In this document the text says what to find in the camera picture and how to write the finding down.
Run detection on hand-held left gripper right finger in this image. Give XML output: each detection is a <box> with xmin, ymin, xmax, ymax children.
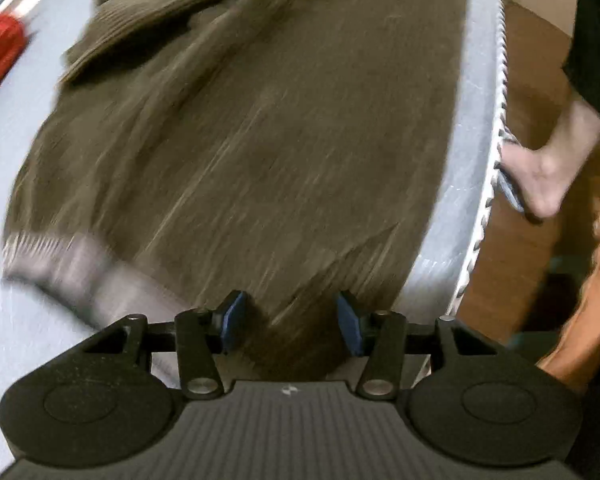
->
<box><xmin>334</xmin><ymin>289</ymin><xmax>517</xmax><ymax>400</ymax></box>

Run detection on grey striped slipper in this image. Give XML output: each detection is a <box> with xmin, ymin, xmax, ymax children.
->
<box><xmin>495</xmin><ymin>126</ymin><xmax>543</xmax><ymax>225</ymax></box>

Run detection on person's bare foot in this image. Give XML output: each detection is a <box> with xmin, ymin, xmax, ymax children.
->
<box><xmin>500</xmin><ymin>97</ymin><xmax>600</xmax><ymax>219</ymax></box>

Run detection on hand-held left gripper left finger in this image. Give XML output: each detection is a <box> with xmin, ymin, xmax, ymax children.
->
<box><xmin>73</xmin><ymin>289</ymin><xmax>246</xmax><ymax>401</ymax></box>

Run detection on grey mattress with zigzag trim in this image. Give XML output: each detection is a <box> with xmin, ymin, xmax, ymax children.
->
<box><xmin>0</xmin><ymin>0</ymin><xmax>507</xmax><ymax>466</ymax></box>

